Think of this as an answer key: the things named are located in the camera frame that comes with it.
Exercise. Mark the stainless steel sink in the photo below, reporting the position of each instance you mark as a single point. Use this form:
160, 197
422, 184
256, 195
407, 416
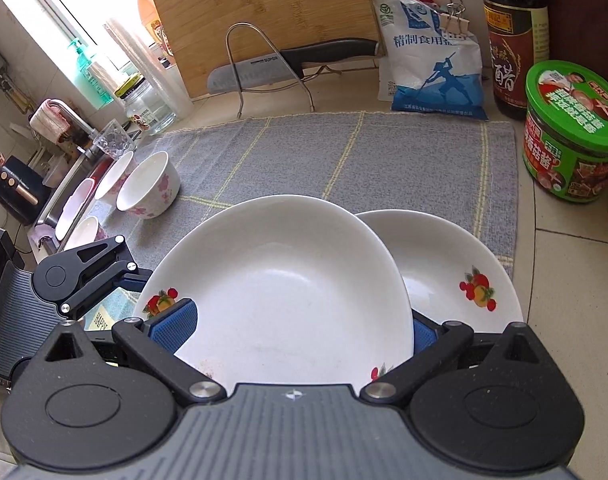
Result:
51, 205

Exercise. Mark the glass jar yellow lid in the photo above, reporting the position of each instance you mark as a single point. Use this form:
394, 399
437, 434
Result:
148, 110

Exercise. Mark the metal binder clip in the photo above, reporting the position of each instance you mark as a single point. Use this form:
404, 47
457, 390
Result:
454, 25

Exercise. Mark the green dish soap bottle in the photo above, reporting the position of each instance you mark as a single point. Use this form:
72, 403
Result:
86, 75

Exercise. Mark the white pink-flower bowl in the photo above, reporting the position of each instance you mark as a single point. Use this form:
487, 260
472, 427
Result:
114, 175
143, 185
83, 232

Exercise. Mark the metal faucet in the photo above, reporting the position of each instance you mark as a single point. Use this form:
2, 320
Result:
78, 120

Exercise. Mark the white blue salt bag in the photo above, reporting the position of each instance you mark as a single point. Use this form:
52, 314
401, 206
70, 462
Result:
434, 70

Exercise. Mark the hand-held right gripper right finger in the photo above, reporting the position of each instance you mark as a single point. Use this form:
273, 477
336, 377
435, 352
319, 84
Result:
424, 337

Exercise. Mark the dark vinegar bottle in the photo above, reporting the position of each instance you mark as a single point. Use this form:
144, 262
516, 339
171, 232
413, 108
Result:
514, 35

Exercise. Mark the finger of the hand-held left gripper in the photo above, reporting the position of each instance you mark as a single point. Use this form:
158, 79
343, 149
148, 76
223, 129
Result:
131, 280

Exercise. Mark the tall clear plastic roll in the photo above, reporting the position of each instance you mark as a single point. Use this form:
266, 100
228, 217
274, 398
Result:
153, 75

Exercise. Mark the clear glass mug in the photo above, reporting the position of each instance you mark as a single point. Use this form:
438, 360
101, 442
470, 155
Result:
114, 140

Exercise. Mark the pink cloth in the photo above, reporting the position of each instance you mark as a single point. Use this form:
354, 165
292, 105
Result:
46, 120

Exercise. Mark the orange cooking wine bottle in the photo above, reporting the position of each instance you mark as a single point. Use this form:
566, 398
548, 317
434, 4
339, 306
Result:
151, 15

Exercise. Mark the green-lid sauce jar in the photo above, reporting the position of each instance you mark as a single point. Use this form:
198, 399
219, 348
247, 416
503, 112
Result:
574, 135

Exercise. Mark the bamboo cutting board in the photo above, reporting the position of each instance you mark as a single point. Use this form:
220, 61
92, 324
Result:
264, 10

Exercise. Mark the white pink strainer basket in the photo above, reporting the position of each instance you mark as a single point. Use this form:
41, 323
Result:
73, 205

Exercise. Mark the black appliance copper knobs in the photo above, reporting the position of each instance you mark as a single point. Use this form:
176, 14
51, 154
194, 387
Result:
18, 185

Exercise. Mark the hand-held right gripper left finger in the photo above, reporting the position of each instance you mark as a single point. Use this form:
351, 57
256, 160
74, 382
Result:
171, 327

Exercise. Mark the white fruit-print plate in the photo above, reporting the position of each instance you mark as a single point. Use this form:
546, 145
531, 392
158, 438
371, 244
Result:
434, 260
284, 285

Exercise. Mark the grey checked towel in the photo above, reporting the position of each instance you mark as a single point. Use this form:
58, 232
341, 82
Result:
334, 160

